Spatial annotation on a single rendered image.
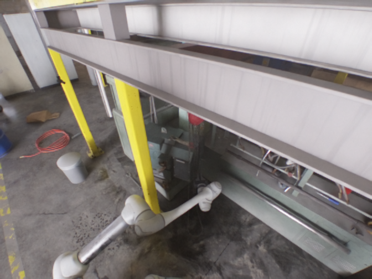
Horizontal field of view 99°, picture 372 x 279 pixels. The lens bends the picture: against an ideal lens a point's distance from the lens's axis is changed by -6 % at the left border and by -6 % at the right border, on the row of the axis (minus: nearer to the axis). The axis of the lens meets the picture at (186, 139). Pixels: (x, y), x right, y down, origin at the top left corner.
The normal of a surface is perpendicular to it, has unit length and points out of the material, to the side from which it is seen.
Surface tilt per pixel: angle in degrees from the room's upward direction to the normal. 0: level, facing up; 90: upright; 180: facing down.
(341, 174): 0
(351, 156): 90
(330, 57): 90
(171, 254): 0
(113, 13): 90
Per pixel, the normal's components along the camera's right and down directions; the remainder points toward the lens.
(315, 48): -0.69, 0.45
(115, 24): 0.72, 0.43
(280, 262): 0.00, -0.79
